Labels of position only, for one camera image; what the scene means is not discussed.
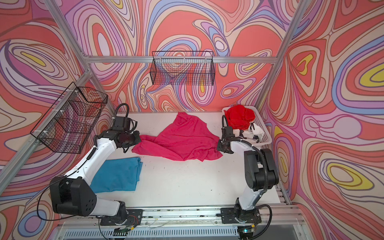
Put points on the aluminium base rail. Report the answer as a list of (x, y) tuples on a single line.
[(279, 222)]

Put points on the black wire basket left wall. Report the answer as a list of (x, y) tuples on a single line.
[(68, 123)]

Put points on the white plastic laundry basket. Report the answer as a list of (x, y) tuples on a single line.
[(264, 129)]

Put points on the black wire basket wall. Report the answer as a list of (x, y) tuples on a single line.
[(183, 68), (68, 123)]

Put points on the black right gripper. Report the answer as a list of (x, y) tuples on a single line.
[(220, 147)]

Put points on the magenta t shirt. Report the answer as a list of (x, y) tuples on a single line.
[(187, 138)]

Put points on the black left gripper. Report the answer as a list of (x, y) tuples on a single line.
[(138, 138)]

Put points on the folded teal t shirt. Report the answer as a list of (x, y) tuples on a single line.
[(117, 175)]

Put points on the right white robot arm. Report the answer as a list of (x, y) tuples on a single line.
[(260, 172)]

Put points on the black wire basket back wall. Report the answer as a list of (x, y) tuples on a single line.
[(183, 68)]

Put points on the red t shirt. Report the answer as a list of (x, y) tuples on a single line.
[(239, 117)]

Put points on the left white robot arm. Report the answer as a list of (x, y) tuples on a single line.
[(72, 195)]

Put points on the white black garment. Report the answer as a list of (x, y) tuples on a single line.
[(254, 133)]

